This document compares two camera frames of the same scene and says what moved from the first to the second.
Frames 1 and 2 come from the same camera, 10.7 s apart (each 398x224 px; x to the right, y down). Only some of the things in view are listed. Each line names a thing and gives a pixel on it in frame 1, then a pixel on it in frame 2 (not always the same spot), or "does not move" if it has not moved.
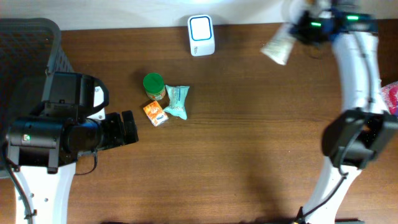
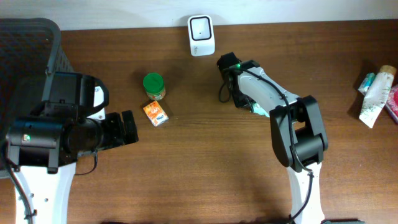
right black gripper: [301, 33] to [239, 102]
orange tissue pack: [155, 113] does not move
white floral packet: [280, 47] to [377, 95]
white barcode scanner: [201, 35] does not move
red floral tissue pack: [390, 93] does not move
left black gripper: [118, 133] does not move
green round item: [154, 85] does not move
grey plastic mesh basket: [30, 55] does not move
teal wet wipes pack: [177, 95] to [258, 109]
